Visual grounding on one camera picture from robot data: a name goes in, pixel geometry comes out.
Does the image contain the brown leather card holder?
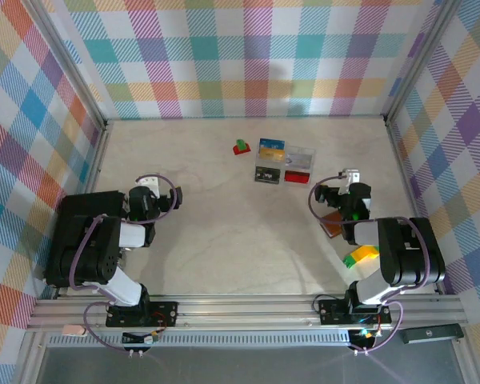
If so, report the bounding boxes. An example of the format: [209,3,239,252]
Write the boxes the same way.
[318,210,351,240]

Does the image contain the red card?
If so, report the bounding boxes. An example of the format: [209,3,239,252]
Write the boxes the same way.
[283,170,311,185]

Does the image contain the silver card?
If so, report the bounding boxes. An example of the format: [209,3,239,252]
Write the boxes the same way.
[284,153,315,168]

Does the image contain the black VIP card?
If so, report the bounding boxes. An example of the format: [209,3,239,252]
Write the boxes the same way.
[254,167,282,184]

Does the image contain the gold card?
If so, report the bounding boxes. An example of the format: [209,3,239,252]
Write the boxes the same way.
[258,147,286,161]

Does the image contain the clear acrylic organizer box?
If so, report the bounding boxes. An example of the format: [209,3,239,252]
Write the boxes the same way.
[252,138,318,187]

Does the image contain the yellow toy block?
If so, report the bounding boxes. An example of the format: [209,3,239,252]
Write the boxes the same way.
[350,246,381,263]

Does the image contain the black box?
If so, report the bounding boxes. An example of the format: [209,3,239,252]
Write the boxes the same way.
[43,190,127,287]

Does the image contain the small black controller board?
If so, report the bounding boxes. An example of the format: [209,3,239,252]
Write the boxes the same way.
[350,327,381,349]
[122,331,158,346]

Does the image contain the black bar device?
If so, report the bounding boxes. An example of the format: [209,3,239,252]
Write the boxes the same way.
[398,322,464,345]

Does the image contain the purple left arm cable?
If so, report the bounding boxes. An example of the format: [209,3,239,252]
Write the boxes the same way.
[70,172,184,354]

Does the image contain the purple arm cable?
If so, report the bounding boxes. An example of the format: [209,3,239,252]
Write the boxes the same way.
[70,172,184,354]
[307,174,433,355]

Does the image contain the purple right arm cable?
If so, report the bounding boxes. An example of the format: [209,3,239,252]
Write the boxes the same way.
[307,174,433,355]

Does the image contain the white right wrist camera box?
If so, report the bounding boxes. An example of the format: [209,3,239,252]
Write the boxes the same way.
[341,168,362,195]

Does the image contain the aluminium frame rail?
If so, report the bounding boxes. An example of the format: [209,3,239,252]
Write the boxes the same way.
[79,119,115,197]
[383,115,443,295]

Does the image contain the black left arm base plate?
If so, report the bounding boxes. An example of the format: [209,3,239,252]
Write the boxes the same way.
[106,301,180,329]

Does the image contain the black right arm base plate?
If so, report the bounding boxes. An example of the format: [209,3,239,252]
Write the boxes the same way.
[318,298,393,326]

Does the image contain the aluminium mounting rail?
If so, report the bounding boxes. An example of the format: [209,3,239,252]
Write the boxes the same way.
[26,294,467,333]

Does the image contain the slotted grey cable duct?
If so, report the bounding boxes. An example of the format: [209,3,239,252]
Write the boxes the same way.
[47,330,385,347]

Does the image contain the aluminium frame post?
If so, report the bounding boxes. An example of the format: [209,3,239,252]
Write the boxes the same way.
[382,0,465,125]
[34,0,114,131]

